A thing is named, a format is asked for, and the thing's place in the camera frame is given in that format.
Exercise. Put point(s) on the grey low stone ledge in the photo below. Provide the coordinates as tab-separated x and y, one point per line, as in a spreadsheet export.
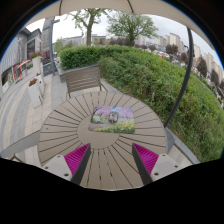
20	145

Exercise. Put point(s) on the brown slatted chair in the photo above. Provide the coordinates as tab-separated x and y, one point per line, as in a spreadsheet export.
82	78

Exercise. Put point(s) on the beige parasol canopy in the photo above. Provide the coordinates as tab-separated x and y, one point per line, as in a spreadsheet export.
100	4

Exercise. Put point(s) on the white planter with red flowers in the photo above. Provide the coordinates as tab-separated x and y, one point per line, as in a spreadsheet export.
36	65

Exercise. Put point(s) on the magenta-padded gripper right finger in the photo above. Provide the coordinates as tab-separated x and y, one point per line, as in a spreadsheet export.
165	166

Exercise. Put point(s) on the grey shopfront building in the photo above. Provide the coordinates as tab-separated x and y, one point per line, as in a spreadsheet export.
15	50

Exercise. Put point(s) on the round leafy green tree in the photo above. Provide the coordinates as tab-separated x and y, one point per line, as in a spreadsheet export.
131	24

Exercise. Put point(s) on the black curved parasol pole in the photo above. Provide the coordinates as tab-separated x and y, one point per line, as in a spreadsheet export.
186	73

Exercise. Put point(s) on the distant apartment buildings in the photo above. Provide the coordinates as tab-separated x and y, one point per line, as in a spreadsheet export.
173	39

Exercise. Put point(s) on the white planter with orange flowers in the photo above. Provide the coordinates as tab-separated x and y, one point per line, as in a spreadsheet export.
35	95

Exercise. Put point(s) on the green hedge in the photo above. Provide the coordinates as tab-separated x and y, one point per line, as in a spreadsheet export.
150	76

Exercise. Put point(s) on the thin-trunked sparse tree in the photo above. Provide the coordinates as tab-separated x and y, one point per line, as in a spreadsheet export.
88	31

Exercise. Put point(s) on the floral print mouse pad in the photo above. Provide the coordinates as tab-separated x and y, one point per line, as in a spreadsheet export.
100	121

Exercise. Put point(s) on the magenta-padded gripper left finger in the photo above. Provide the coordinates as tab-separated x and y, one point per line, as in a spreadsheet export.
58	166

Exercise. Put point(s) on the tall grey sign pillar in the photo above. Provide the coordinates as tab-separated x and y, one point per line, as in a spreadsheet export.
46	40

